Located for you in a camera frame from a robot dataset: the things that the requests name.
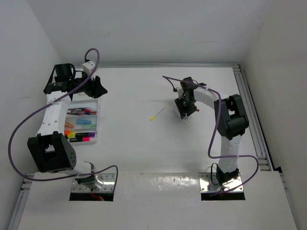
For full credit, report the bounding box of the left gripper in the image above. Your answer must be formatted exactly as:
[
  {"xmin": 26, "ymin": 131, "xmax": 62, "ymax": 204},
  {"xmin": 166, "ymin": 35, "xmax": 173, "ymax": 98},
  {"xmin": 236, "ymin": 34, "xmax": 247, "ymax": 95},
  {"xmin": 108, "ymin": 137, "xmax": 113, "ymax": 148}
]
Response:
[{"xmin": 70, "ymin": 70, "xmax": 107, "ymax": 98}]

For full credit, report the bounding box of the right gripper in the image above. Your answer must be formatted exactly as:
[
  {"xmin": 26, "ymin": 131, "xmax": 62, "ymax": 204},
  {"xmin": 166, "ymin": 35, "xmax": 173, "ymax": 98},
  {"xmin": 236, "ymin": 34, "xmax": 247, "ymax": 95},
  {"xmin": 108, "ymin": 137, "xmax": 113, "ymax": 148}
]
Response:
[{"xmin": 175, "ymin": 95, "xmax": 197, "ymax": 118}]

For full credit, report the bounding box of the red capped pen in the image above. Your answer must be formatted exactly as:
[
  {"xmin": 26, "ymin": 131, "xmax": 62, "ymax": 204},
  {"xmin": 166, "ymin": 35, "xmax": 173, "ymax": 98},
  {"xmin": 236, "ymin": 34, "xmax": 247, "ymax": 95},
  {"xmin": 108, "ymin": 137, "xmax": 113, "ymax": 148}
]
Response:
[{"xmin": 84, "ymin": 110, "xmax": 97, "ymax": 115}]

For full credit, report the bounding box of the blue gel pen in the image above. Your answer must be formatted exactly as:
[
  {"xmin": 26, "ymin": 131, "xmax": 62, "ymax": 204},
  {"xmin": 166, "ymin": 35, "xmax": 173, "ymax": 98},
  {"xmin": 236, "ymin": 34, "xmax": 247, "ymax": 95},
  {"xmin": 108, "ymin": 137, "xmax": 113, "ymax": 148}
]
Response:
[{"xmin": 68, "ymin": 108, "xmax": 91, "ymax": 112}]

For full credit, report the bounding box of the red gel pen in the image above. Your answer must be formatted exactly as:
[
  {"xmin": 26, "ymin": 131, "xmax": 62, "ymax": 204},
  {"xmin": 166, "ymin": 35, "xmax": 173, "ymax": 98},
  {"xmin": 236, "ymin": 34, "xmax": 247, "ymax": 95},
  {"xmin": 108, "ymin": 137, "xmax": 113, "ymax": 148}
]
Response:
[{"xmin": 67, "ymin": 113, "xmax": 84, "ymax": 116}]

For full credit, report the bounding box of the yellow white marker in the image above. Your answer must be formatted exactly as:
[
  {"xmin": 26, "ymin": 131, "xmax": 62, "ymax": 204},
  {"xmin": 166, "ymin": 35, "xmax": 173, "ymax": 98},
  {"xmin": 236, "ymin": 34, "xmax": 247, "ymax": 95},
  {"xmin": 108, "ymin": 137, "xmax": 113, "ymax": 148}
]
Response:
[{"xmin": 150, "ymin": 106, "xmax": 165, "ymax": 121}]

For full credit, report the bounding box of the green eraser case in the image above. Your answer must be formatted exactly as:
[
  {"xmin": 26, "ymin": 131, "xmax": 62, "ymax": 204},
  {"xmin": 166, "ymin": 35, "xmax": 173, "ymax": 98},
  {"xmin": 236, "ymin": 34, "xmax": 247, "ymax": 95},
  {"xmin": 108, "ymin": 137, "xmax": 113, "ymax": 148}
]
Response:
[{"xmin": 82, "ymin": 124, "xmax": 96, "ymax": 129}]

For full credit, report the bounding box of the blue eraser case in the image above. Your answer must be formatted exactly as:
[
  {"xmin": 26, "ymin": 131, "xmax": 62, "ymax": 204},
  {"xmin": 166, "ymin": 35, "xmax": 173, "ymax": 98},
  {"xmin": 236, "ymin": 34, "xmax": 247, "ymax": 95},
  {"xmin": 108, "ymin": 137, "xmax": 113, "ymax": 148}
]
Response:
[{"xmin": 76, "ymin": 119, "xmax": 92, "ymax": 125}]

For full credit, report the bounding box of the orange eraser case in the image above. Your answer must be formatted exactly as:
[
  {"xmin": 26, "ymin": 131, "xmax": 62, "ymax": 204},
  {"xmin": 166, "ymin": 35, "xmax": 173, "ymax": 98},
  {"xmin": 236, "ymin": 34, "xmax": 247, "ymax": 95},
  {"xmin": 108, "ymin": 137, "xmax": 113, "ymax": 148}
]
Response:
[{"xmin": 64, "ymin": 121, "xmax": 74, "ymax": 128}]

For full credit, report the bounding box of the purple black highlighter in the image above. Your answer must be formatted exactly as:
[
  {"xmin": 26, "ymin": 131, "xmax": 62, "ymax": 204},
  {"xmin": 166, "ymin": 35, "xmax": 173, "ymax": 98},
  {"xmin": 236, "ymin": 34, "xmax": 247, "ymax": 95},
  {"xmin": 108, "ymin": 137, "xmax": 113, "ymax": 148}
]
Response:
[{"xmin": 75, "ymin": 132, "xmax": 95, "ymax": 138}]

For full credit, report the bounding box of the pink black highlighter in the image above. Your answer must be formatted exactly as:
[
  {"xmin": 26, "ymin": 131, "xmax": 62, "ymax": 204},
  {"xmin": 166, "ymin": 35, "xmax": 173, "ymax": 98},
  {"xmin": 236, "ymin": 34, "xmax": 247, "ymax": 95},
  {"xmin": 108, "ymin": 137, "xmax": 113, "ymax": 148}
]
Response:
[{"xmin": 69, "ymin": 137, "xmax": 91, "ymax": 143}]

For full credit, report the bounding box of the yellow black highlighter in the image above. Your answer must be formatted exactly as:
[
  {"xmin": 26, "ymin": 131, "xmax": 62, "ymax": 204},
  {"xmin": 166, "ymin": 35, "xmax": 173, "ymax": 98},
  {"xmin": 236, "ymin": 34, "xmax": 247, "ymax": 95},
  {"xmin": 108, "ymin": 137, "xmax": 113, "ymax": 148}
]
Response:
[{"xmin": 67, "ymin": 132, "xmax": 75, "ymax": 138}]

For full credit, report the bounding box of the orange black highlighter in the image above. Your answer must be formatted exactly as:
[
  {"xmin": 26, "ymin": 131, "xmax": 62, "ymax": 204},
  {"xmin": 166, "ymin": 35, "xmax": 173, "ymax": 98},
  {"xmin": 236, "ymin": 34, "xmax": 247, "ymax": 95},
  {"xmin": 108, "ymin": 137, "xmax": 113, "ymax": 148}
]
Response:
[{"xmin": 64, "ymin": 130, "xmax": 70, "ymax": 136}]

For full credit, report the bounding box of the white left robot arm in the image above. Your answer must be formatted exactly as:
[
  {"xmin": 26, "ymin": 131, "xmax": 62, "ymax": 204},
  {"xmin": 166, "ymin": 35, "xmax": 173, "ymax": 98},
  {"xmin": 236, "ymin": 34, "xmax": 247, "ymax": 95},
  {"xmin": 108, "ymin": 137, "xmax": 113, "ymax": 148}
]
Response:
[{"xmin": 27, "ymin": 60, "xmax": 107, "ymax": 190}]

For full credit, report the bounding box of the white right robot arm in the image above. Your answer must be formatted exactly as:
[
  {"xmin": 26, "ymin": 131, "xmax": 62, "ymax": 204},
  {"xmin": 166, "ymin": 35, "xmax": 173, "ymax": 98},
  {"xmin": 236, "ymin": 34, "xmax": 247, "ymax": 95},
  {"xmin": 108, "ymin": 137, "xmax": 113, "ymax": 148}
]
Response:
[{"xmin": 174, "ymin": 77, "xmax": 249, "ymax": 185}]

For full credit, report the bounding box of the white plastic organizer tray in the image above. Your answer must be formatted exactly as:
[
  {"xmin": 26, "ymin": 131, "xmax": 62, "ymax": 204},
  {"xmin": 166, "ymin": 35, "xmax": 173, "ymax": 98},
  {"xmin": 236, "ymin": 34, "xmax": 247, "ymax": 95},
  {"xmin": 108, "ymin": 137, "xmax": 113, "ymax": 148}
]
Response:
[{"xmin": 64, "ymin": 97, "xmax": 100, "ymax": 146}]

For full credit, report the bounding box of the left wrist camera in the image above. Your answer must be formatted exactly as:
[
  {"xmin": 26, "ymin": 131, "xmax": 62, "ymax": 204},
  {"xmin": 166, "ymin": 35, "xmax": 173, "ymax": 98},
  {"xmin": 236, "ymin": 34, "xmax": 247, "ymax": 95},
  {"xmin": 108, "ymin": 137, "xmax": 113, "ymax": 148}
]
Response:
[{"xmin": 82, "ymin": 61, "xmax": 98, "ymax": 76}]

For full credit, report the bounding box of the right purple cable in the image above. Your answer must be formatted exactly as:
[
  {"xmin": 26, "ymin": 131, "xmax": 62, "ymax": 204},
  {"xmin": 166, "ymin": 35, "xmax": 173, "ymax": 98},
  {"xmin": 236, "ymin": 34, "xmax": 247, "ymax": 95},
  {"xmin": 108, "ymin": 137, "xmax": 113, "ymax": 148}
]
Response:
[{"xmin": 162, "ymin": 75, "xmax": 260, "ymax": 196}]

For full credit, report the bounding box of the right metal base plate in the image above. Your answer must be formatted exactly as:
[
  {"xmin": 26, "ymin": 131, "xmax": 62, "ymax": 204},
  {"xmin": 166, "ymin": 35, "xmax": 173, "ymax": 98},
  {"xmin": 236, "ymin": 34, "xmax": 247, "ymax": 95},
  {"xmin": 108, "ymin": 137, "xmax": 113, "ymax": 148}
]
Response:
[{"xmin": 199, "ymin": 172, "xmax": 244, "ymax": 193}]

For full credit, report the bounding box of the metal base plate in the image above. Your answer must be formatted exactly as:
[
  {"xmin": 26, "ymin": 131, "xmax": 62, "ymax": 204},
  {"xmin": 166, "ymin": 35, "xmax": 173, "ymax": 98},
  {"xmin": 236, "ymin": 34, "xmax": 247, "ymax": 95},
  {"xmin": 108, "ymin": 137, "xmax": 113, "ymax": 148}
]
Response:
[
  {"xmin": 199, "ymin": 172, "xmax": 244, "ymax": 193},
  {"xmin": 71, "ymin": 173, "xmax": 116, "ymax": 193}
]

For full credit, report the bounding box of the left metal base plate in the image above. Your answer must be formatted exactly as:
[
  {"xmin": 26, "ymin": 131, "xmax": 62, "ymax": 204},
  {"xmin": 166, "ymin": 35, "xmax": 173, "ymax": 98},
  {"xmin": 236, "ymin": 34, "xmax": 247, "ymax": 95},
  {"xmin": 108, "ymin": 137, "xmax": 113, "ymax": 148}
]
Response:
[{"xmin": 71, "ymin": 173, "xmax": 116, "ymax": 193}]

